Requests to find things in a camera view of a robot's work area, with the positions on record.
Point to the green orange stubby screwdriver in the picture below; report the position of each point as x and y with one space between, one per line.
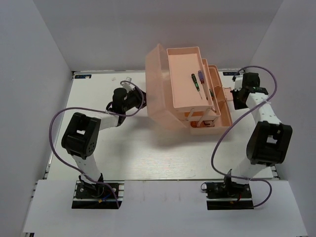
211 93

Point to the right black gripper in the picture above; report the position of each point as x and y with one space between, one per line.
237 105

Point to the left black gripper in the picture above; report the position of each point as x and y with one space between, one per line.
138 94

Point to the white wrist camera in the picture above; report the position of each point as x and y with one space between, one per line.
126 84
238 82

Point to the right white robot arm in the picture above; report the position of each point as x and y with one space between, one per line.
270 138

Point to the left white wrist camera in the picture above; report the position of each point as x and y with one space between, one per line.
126 84

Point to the black green precision screwdriver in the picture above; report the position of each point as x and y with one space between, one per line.
194 79

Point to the blue handled screwdriver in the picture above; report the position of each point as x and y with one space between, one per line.
202 81

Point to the blue table label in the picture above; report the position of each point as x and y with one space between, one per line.
229 73
83 76

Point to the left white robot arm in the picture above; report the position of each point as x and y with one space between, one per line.
80 137

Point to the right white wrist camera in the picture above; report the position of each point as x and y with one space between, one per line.
238 82

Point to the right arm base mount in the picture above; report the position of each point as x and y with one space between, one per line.
220 197

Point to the right blue table label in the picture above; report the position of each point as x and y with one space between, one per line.
229 73

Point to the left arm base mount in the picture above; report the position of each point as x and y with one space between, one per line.
86 198

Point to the left blue table label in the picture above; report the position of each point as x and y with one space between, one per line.
83 76

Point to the pink plastic toolbox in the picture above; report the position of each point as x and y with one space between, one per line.
172 99

